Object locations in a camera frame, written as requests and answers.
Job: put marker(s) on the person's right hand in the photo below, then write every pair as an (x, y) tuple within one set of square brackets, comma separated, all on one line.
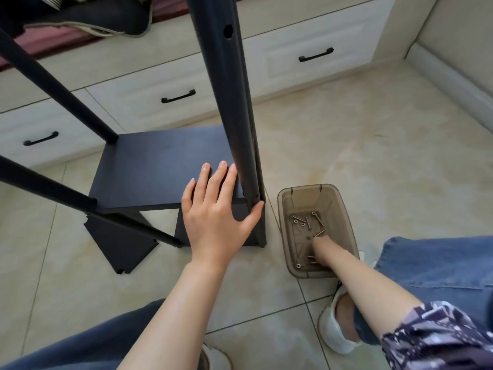
[(326, 251)]

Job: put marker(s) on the person's left hand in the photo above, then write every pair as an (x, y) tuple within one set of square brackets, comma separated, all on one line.
[(210, 223)]

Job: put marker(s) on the person's left thumb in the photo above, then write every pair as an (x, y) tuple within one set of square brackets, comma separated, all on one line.
[(254, 216)]

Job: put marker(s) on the person's right fingers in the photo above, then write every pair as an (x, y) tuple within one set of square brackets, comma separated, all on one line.
[(316, 250)]

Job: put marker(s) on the person's left middle finger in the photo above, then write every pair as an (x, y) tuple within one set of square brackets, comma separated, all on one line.
[(216, 183)]

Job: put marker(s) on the person's left little finger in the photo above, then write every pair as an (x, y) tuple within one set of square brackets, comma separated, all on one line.
[(187, 196)]

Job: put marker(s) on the black wooden shelf board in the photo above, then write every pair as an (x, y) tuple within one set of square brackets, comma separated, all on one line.
[(154, 169)]

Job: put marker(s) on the person's right forearm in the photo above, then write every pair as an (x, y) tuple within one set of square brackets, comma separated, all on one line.
[(369, 288)]

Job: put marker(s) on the person's left forearm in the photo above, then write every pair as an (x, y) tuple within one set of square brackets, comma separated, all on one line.
[(173, 323)]

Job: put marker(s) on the black rectangular side panel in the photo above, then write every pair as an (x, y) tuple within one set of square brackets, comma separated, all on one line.
[(254, 235)]

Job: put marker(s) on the pile of silver screws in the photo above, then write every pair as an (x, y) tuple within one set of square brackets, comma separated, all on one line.
[(309, 223)]

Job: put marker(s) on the transparent brown plastic box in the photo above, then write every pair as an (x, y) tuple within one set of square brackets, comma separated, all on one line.
[(342, 211)]

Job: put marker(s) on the black metal pole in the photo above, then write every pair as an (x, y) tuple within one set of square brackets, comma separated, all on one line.
[(57, 88), (42, 184), (252, 150), (227, 92)]

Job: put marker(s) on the thin black metal bar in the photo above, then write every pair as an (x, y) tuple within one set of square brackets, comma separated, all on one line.
[(138, 229)]

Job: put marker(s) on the white shoe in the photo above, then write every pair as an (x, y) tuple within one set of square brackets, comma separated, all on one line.
[(217, 360), (331, 331)]

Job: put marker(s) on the black notched side panel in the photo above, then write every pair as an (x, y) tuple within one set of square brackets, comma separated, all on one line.
[(119, 250)]

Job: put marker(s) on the white drawer front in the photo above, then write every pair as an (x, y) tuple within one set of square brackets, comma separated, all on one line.
[(346, 30), (154, 80), (57, 119)]

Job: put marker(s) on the blue jeans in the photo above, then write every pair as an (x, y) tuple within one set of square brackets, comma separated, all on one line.
[(443, 265)]

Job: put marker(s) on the patterned purple sleeve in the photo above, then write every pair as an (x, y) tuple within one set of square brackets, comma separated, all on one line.
[(435, 339)]

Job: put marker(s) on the white drawer cabinet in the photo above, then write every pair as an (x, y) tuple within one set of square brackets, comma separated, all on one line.
[(115, 61)]

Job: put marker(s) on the dark blue cushion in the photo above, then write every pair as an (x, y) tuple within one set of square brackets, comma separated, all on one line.
[(108, 13)]

